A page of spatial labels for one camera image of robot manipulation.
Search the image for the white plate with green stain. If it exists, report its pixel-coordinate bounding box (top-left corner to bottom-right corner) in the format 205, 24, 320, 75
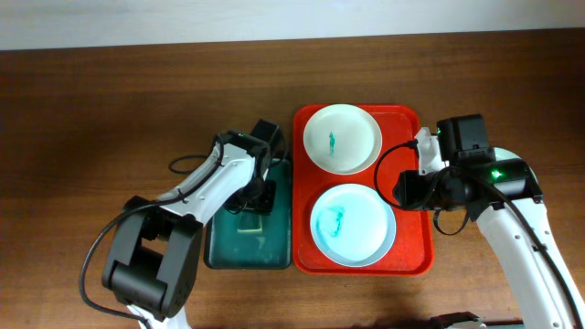
303, 104, 383, 175

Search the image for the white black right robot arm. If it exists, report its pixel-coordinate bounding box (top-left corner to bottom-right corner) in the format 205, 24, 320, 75
390, 122, 584, 328

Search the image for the dark green water tray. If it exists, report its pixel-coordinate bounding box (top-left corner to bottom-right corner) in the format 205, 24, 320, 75
203, 160, 293, 270

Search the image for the pale green plate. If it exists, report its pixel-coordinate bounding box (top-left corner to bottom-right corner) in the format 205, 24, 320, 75
491, 147, 523, 183

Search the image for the yellow green sponge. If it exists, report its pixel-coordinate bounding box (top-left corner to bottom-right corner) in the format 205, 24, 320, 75
237, 212, 263, 234

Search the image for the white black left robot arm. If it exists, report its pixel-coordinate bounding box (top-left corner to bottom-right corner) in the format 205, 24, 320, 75
102, 130, 284, 328

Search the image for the light blue plate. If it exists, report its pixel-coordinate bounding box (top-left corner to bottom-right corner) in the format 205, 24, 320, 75
310, 184, 397, 268

